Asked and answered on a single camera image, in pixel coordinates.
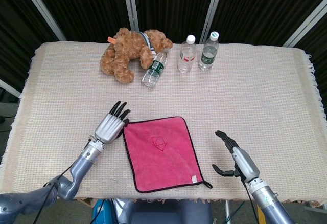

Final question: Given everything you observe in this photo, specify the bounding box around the clear water bottle red label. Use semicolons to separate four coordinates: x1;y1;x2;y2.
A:
177;34;197;74

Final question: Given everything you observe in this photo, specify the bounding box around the grey-blue robot torso base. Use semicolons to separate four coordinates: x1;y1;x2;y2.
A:
112;199;213;224

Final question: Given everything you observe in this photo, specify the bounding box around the pink and grey towel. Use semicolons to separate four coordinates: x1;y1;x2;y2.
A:
122;116;213;193

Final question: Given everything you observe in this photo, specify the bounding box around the clear water bottle green label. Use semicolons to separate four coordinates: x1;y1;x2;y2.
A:
198;31;220;72
141;48;170;88

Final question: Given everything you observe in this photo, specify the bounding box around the bright blue plastic object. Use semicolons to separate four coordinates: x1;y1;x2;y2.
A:
91;198;114;224

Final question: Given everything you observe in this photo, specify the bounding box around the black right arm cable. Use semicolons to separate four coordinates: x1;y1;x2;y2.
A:
240;176;259;224

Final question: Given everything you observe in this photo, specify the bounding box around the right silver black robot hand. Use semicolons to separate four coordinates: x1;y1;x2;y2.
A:
212;130;261;184

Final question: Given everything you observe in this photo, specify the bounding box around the silver metal table leg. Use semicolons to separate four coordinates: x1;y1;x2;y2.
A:
224;200;232;224

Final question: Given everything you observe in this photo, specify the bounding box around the white metal partition post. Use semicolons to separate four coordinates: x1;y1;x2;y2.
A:
0;79;21;99
16;0;67;42
282;3;327;48
121;0;140;32
199;0;227;44

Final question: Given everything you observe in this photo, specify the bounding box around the beige woven tablecloth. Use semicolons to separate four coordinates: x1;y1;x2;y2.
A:
0;41;327;207

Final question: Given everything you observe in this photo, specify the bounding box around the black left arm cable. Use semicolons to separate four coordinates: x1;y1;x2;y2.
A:
34;165;74;224

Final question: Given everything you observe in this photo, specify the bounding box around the brown teddy bear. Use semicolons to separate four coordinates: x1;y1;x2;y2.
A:
99;27;174;84

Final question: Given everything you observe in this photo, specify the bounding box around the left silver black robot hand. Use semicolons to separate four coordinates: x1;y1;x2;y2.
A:
94;100;131;145

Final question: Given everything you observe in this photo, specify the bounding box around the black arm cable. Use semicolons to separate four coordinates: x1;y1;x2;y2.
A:
240;176;259;224
34;165;74;224

